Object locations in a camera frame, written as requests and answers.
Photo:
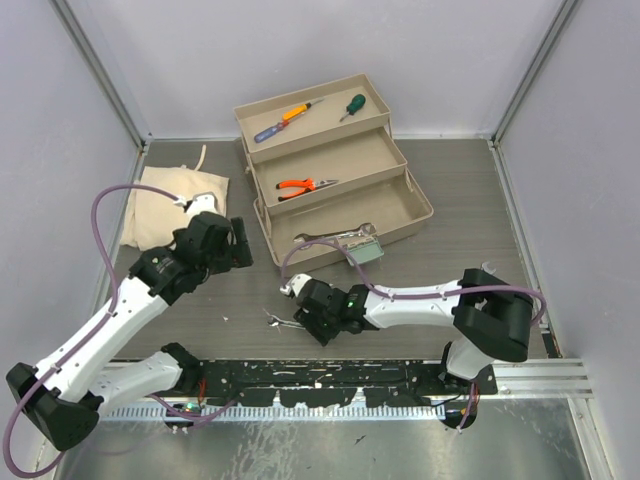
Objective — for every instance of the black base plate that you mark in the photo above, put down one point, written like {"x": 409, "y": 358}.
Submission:
{"x": 259, "y": 383}

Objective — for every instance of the yellow handled tool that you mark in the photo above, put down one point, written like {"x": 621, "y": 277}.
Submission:
{"x": 292, "y": 114}

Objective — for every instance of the silver wrench near right arm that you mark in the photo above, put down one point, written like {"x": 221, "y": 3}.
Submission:
{"x": 488, "y": 268}

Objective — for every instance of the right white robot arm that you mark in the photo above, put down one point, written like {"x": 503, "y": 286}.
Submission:
{"x": 492, "y": 317}

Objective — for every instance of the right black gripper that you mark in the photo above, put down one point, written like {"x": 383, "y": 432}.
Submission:
{"x": 308, "y": 320}

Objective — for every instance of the beige cloth bag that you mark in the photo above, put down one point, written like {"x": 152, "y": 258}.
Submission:
{"x": 151, "y": 218}

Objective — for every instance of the brown translucent toolbox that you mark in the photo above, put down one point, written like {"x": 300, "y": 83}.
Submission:
{"x": 374, "y": 181}

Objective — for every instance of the slotted cable duct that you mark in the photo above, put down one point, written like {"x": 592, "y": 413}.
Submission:
{"x": 152, "y": 411}

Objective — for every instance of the small silver wrench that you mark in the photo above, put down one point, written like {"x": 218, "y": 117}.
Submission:
{"x": 277, "y": 322}

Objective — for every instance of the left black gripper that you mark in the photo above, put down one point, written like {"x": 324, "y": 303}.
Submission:
{"x": 238, "y": 253}

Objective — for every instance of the green handled screwdriver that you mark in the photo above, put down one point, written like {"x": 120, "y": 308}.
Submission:
{"x": 354, "y": 106}

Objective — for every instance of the large silver wrench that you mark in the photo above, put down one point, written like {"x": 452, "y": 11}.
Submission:
{"x": 364, "y": 230}

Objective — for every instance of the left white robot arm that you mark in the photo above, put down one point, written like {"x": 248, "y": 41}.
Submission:
{"x": 67, "y": 393}

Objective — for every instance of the orange handled pliers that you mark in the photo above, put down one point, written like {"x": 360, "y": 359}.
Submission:
{"x": 302, "y": 187}

